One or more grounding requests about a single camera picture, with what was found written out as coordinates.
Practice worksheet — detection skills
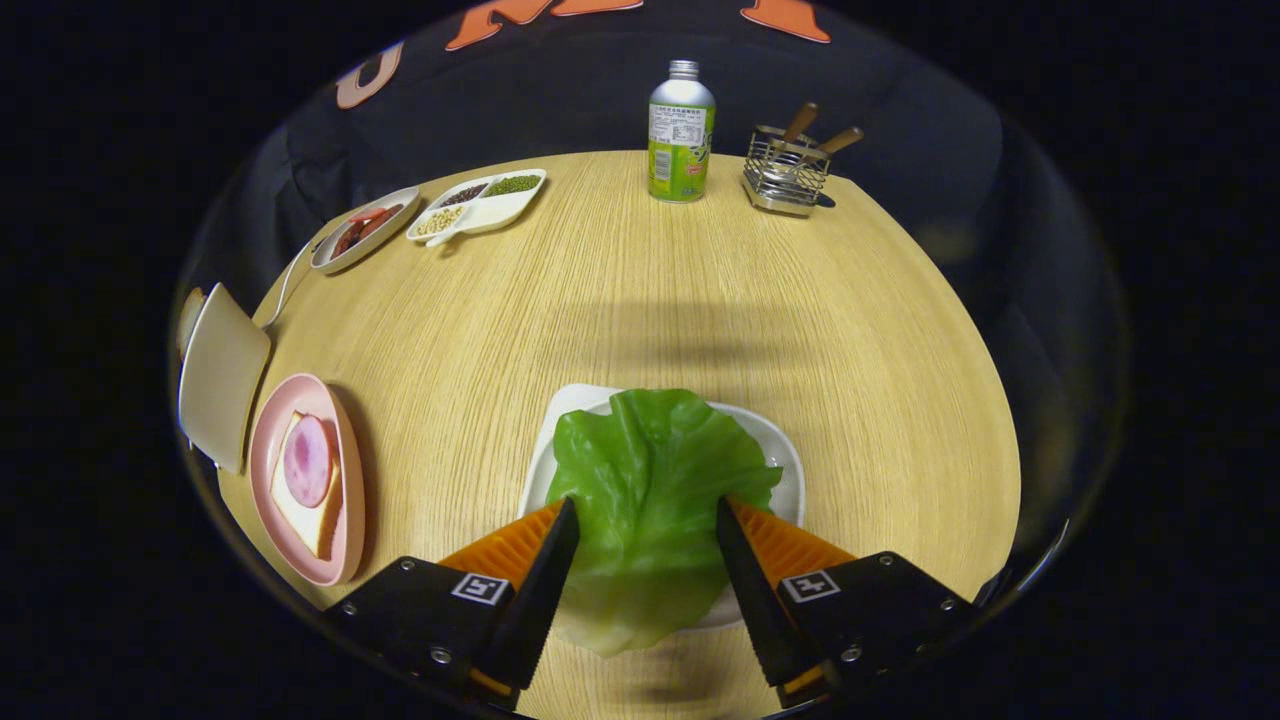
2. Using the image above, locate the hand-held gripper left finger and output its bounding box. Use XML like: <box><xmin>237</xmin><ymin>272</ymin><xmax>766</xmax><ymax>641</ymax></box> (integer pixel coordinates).
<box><xmin>325</xmin><ymin>497</ymin><xmax>581</xmax><ymax>713</ymax></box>

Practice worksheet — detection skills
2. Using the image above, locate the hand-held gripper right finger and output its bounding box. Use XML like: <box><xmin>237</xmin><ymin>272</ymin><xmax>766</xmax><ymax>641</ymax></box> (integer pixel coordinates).
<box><xmin>715</xmin><ymin>495</ymin><xmax>986</xmax><ymax>709</ymax></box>

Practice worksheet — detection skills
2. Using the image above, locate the green lettuce leaf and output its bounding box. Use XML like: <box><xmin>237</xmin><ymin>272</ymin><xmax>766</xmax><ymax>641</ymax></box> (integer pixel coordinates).
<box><xmin>546</xmin><ymin>389</ymin><xmax>784</xmax><ymax>658</ymax></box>

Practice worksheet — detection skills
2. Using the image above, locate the white square plate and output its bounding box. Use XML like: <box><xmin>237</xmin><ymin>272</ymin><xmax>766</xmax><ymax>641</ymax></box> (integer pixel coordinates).
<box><xmin>518</xmin><ymin>384</ymin><xmax>807</xmax><ymax>631</ymax></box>

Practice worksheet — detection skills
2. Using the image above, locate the pink plate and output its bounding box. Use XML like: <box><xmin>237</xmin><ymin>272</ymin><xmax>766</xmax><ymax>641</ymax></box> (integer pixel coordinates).
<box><xmin>248</xmin><ymin>373</ymin><xmax>367</xmax><ymax>588</ymax></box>

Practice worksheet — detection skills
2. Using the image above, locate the white bread slice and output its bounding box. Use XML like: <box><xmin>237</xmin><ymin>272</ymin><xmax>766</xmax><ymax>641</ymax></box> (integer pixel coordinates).
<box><xmin>270</xmin><ymin>411</ymin><xmax>343</xmax><ymax>559</ymax></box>

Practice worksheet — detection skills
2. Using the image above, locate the pink ham slice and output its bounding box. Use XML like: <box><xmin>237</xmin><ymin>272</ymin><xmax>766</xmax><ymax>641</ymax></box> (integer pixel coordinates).
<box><xmin>283</xmin><ymin>415</ymin><xmax>333</xmax><ymax>508</ymax></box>

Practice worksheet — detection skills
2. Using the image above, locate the white toaster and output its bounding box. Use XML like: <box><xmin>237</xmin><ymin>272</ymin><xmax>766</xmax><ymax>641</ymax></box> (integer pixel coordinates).
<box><xmin>178</xmin><ymin>283</ymin><xmax>272</xmax><ymax>475</ymax></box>

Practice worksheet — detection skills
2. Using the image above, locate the round grey plate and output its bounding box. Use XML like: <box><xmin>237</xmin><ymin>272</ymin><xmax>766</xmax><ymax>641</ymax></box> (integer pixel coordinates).
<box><xmin>310</xmin><ymin>186</ymin><xmax>422</xmax><ymax>276</ymax></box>

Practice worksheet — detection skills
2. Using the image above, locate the white divided dish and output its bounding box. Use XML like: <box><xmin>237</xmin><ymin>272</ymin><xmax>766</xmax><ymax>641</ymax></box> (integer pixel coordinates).
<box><xmin>406</xmin><ymin>168</ymin><xmax>548</xmax><ymax>248</ymax></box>

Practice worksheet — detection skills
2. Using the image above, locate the metal cutlery holder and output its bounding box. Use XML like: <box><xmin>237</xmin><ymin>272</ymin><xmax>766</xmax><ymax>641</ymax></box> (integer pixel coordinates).
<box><xmin>742</xmin><ymin>125</ymin><xmax>833</xmax><ymax>218</ymax></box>

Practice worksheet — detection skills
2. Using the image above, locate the green drink bottle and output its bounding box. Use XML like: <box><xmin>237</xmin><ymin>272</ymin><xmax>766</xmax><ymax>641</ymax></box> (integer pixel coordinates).
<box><xmin>647</xmin><ymin>60</ymin><xmax>717</xmax><ymax>204</ymax></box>

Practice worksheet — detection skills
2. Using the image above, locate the black backdrop cloth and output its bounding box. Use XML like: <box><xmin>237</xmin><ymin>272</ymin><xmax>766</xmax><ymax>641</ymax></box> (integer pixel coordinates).
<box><xmin>170</xmin><ymin>0</ymin><xmax>1131</xmax><ymax>621</ymax></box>

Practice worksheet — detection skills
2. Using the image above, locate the white toaster cable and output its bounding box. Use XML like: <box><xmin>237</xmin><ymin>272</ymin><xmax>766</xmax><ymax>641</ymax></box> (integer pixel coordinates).
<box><xmin>262</xmin><ymin>238</ymin><xmax>316</xmax><ymax>329</ymax></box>

